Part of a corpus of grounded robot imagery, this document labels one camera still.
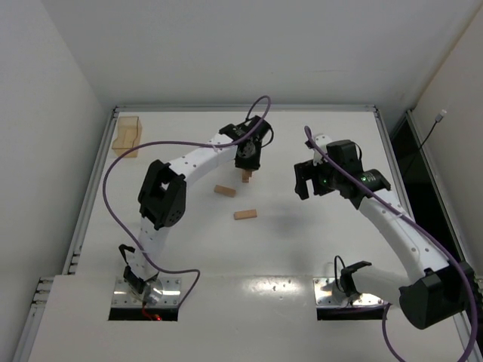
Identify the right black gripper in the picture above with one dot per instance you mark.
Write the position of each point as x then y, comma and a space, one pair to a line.
309, 178

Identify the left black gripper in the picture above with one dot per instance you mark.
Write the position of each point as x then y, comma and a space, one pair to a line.
247, 163

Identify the wood block four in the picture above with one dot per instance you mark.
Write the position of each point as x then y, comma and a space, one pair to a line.
248, 172

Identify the wood block three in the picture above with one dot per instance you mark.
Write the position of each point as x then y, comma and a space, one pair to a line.
226, 191

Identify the wood block six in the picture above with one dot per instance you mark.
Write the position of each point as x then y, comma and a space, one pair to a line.
245, 214

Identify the transparent orange plastic box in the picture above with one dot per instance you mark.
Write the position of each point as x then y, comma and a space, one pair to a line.
129, 131

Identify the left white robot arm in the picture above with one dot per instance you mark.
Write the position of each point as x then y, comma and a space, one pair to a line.
163, 194

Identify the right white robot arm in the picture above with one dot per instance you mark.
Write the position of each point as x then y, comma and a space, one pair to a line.
431, 289

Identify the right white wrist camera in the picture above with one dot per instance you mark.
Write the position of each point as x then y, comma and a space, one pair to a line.
321, 140

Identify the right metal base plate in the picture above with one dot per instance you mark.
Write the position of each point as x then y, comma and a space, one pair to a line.
328, 296

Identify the metal base plate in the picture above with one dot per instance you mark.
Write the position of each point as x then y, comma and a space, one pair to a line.
328, 296
162, 293

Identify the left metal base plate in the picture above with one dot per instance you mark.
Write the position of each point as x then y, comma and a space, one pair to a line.
162, 293

